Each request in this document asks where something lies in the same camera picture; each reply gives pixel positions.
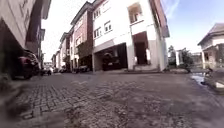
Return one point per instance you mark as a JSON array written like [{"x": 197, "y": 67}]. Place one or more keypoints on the house with grey roof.
[{"x": 215, "y": 41}]

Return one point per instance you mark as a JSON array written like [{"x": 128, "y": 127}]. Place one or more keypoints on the large white building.
[{"x": 116, "y": 20}]

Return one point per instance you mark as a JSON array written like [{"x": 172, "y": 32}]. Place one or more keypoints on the pale vehicle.
[{"x": 47, "y": 71}]

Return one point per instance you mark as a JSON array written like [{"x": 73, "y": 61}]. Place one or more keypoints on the water puddle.
[{"x": 198, "y": 78}]

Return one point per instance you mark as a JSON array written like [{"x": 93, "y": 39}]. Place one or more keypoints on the brown and white building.
[{"x": 81, "y": 30}]

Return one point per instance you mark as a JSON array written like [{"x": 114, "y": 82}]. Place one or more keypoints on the palm tree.
[{"x": 171, "y": 50}]

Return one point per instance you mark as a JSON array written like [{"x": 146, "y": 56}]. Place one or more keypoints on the small tree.
[{"x": 186, "y": 58}]

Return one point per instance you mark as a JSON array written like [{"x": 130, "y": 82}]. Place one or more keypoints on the brick paved road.
[{"x": 116, "y": 100}]

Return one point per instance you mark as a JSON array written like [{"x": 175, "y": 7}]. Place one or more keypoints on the dark red car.
[{"x": 28, "y": 65}]

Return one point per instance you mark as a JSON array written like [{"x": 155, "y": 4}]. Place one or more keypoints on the dark vehicle in garage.
[{"x": 110, "y": 61}]

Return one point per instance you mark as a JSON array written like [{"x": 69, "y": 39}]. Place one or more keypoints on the raised concrete kerb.
[{"x": 215, "y": 81}]

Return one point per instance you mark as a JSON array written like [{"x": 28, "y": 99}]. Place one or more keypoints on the pale building with brown trim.
[{"x": 13, "y": 13}]

